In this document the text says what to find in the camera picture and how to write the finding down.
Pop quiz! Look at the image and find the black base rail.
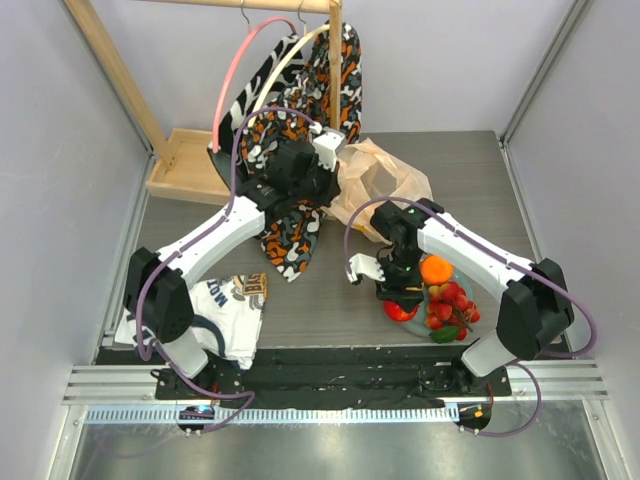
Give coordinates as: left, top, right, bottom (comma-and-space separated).
94, 343, 536, 411

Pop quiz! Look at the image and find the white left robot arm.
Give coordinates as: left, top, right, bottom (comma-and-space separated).
122, 131, 345, 399

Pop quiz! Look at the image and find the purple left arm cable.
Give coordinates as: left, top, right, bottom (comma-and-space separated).
133, 107, 326, 435

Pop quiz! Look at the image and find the pink clothes hanger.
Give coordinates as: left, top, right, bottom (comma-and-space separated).
212, 2, 297, 154

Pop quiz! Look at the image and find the wooden clothes rack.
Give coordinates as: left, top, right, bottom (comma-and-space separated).
65, 1, 341, 205

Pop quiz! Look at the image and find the black white zebra garment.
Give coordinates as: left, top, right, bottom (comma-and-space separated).
207, 33, 303, 186

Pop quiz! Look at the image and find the fake orange fruit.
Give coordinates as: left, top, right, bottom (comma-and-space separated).
420, 255, 454, 285

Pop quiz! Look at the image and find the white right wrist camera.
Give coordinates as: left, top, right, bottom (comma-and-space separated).
346, 253, 386, 285

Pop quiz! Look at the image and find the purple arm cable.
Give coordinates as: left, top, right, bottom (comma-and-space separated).
133, 107, 326, 435
343, 196, 600, 440

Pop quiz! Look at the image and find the translucent orange plastic bag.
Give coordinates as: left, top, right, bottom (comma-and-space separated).
322, 139, 433, 225

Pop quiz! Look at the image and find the orange camouflage patterned garment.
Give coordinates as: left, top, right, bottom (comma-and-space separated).
239, 23, 363, 282

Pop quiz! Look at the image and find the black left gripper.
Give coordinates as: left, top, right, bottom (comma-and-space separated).
291, 154, 341, 209

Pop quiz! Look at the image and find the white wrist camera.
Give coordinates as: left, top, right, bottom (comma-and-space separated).
310, 122, 346, 172
346, 253, 386, 285

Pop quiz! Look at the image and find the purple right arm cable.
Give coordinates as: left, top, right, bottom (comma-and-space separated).
343, 196, 600, 440

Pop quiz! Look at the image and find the white printed t-shirt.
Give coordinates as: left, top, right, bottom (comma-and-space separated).
115, 272, 269, 371

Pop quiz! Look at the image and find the fake red apple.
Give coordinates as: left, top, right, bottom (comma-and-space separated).
383, 300, 419, 323

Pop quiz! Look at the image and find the fake strawberry bunch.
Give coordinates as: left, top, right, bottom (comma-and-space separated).
424, 281, 481, 344

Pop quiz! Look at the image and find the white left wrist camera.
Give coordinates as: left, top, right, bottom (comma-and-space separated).
310, 122, 346, 172

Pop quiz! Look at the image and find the teal ceramic plate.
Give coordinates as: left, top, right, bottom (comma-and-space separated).
383, 271, 482, 344

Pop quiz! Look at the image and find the cream clothes hanger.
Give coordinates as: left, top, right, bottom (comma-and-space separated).
229, 25, 329, 128

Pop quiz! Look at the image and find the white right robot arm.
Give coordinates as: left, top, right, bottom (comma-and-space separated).
370, 199, 575, 395

